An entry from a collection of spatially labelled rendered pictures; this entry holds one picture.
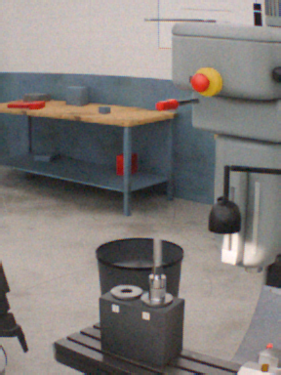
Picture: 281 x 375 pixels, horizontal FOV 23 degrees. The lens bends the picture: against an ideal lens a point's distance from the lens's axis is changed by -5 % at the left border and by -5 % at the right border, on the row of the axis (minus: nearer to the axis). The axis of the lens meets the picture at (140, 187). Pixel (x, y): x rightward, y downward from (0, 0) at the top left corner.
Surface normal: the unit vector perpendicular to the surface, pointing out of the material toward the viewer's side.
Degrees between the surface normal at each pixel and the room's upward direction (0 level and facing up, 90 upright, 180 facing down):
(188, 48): 90
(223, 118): 90
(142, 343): 90
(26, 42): 90
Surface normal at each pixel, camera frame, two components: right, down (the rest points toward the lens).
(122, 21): -0.62, 0.20
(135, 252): 0.11, 0.19
